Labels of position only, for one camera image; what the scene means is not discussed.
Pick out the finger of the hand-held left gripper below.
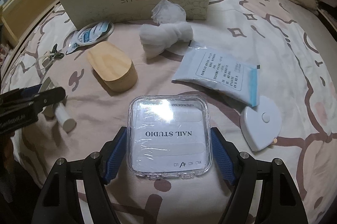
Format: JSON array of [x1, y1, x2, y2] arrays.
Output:
[[0, 85, 44, 103], [25, 87, 66, 115]]

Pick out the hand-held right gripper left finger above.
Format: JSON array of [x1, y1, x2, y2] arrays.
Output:
[[33, 126, 127, 224]]

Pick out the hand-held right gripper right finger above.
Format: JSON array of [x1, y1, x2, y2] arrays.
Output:
[[210, 127, 307, 224]]

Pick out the clear plastic nail box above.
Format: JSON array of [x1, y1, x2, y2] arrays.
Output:
[[127, 95, 213, 179]]

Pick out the white pouch with blue strip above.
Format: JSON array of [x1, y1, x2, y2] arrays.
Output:
[[171, 40, 261, 107]]

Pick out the small white bottle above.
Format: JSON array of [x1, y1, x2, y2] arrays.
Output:
[[54, 102, 77, 134]]

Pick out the white heart-shaped device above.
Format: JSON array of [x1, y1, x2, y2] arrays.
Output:
[[239, 96, 282, 152]]

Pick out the oval wooden box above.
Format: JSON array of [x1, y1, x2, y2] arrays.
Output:
[[87, 41, 138, 94]]

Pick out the printed blanket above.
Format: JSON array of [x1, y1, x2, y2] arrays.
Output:
[[0, 0, 337, 224]]

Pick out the white gauze cloth bundle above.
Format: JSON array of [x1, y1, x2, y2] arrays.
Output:
[[139, 0, 194, 60]]

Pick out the green clip with cord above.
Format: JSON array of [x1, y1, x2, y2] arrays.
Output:
[[37, 44, 65, 72]]

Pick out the clear packet with white cable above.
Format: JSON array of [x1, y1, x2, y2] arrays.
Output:
[[66, 21, 115, 56]]

